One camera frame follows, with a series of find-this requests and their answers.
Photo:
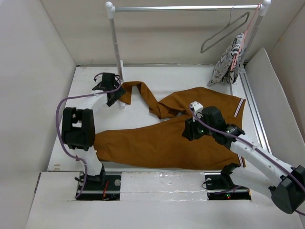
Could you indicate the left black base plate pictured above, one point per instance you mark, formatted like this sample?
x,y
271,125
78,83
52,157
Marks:
x,y
108,190

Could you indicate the white foam block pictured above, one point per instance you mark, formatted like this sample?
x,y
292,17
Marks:
x,y
163,186

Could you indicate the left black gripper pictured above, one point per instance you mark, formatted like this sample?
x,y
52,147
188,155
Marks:
x,y
119,93

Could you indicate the pink clothes hanger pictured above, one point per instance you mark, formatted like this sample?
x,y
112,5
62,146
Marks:
x,y
234,62

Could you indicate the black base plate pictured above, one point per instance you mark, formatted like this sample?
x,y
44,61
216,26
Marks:
x,y
220,187
108,190

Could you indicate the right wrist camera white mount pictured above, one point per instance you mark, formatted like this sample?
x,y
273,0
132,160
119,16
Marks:
x,y
196,108

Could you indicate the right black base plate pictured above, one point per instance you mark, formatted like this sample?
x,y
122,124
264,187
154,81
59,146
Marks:
x,y
220,187

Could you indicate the black and white patterned garment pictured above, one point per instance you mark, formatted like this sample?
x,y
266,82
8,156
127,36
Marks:
x,y
221,72

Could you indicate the brown trousers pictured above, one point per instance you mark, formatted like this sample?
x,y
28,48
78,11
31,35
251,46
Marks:
x,y
162,145

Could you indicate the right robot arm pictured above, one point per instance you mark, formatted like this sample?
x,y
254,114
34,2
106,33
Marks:
x,y
283,183

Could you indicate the grey clothes hanger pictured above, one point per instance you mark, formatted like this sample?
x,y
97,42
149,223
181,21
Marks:
x,y
231,27

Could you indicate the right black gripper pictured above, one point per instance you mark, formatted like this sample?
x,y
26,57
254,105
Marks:
x,y
189,128

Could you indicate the white and silver clothes rack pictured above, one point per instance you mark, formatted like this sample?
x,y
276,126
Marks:
x,y
166,82

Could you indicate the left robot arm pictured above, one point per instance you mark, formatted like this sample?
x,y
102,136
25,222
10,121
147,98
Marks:
x,y
77,134

